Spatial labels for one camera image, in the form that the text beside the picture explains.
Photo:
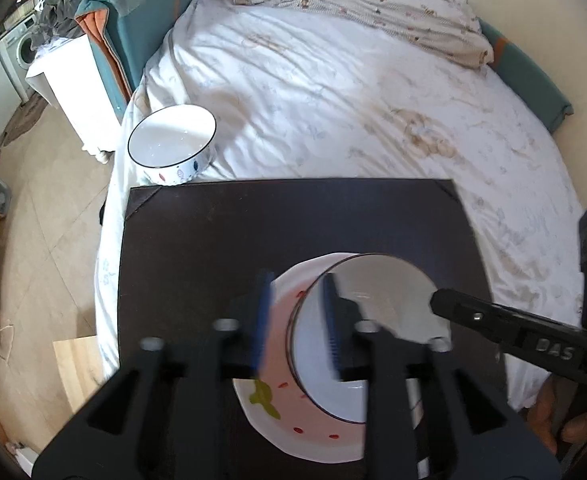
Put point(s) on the pink strawberry plate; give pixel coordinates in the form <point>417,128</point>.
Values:
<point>293,412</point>

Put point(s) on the white dark-rimmed patterned bowl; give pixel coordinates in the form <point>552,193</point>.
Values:
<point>398,290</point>
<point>171,140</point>

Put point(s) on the white washing machine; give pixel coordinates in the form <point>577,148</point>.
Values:
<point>20,50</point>

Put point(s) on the teal upholstered bed frame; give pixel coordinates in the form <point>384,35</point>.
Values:
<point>123,35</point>

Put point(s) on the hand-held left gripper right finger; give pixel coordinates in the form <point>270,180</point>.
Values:
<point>331,330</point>

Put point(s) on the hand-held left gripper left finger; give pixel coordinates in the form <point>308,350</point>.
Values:
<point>263,325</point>

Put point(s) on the floral pillow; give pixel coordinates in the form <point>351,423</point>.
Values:
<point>373,5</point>

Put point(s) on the white nightstand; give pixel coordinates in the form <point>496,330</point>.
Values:
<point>73,90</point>

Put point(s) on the light wooden board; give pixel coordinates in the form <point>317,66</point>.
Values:
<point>75,365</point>

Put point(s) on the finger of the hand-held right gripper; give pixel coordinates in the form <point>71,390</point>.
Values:
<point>473,315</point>

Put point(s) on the brown floor mat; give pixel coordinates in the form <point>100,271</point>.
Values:
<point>25,117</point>

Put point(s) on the person's right hand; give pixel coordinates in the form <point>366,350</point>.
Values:
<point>541,410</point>

